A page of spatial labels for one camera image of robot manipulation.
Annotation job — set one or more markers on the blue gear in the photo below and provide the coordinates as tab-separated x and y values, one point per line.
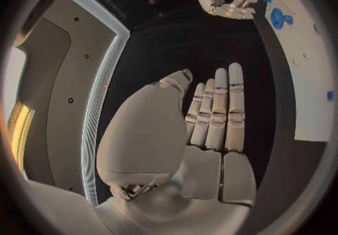
277	18

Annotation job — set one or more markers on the white task board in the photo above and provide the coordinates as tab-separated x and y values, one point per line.
306	74

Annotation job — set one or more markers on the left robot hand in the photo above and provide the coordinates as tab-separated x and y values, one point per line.
148	133

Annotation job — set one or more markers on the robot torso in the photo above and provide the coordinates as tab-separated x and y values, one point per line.
66	95

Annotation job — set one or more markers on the blue peg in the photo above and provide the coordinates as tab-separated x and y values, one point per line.
288	19

